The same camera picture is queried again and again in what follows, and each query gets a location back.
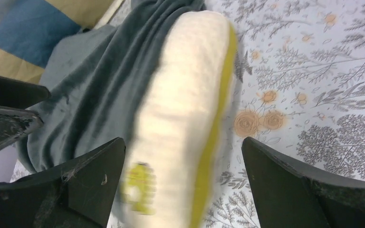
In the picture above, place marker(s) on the floral table cloth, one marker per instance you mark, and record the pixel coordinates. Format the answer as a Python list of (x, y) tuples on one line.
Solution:
[(303, 75)]

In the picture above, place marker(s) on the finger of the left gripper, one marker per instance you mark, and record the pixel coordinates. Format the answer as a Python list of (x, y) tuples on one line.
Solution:
[(21, 95), (16, 124)]

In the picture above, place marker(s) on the cream pillow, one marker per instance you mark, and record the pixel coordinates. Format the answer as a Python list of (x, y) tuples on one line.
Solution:
[(168, 175)]

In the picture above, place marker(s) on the blue yellow checked pillow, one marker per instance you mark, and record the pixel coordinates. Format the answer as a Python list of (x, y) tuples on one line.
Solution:
[(30, 29)]

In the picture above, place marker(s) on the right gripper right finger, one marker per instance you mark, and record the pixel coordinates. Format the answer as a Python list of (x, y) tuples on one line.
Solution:
[(289, 193)]

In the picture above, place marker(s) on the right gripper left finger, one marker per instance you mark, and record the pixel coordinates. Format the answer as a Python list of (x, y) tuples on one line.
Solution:
[(76, 194)]

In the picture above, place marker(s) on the zebra and grey pillowcase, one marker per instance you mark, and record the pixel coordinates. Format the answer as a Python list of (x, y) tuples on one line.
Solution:
[(97, 80)]

